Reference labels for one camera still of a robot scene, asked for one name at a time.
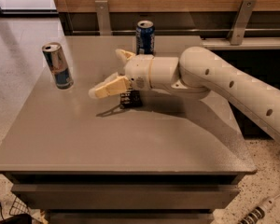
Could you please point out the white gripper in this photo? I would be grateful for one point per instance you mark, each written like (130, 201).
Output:
(138, 71)

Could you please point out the silver blue redbull can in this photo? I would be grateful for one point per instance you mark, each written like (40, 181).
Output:
(57, 63)

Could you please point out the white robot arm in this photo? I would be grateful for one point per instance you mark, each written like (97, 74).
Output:
(195, 73)

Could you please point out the blue pepsi can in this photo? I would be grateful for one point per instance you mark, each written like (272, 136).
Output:
(145, 36)

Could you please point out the black snack bar wrapper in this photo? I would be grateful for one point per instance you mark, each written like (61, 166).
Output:
(130, 99)

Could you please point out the grey drawer cabinet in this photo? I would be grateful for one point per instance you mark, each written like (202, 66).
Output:
(171, 161)

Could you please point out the white power strip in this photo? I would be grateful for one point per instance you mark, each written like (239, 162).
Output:
(259, 212)

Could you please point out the left metal bracket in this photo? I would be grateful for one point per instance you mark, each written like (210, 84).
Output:
(103, 17)

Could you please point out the metal bracket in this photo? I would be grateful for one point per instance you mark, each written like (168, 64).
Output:
(237, 31)
(103, 17)

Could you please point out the right metal bracket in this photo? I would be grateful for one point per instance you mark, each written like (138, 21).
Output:
(237, 31)

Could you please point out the black wire basket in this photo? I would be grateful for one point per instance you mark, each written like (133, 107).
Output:
(18, 213)

